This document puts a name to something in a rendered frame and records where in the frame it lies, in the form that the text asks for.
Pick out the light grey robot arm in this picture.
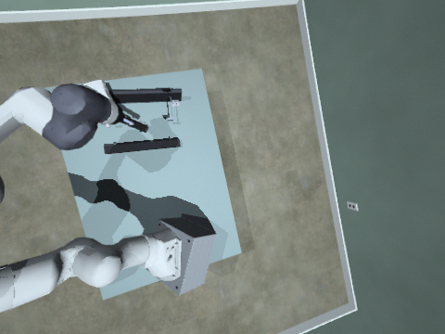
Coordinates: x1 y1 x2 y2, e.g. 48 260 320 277
0 80 182 313

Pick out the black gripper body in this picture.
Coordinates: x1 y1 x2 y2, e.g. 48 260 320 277
112 103 127 124

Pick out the dark grey rectangular bar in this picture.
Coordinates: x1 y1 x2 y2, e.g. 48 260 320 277
104 137 181 154

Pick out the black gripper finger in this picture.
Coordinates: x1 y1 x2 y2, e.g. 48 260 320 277
121 112 149 133

